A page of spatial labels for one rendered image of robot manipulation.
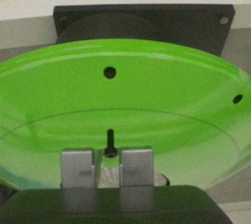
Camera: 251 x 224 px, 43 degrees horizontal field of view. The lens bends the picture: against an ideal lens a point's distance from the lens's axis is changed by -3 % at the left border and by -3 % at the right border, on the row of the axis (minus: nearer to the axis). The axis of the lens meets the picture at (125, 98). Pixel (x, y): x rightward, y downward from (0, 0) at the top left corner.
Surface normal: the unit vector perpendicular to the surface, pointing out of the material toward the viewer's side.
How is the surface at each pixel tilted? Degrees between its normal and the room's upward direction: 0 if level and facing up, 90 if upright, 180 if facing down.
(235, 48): 0
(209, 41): 0
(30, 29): 0
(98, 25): 90
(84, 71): 24
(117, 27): 90
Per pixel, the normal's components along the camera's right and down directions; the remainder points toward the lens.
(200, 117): 0.24, 0.57
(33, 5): -0.06, -0.56
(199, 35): 0.04, 0.83
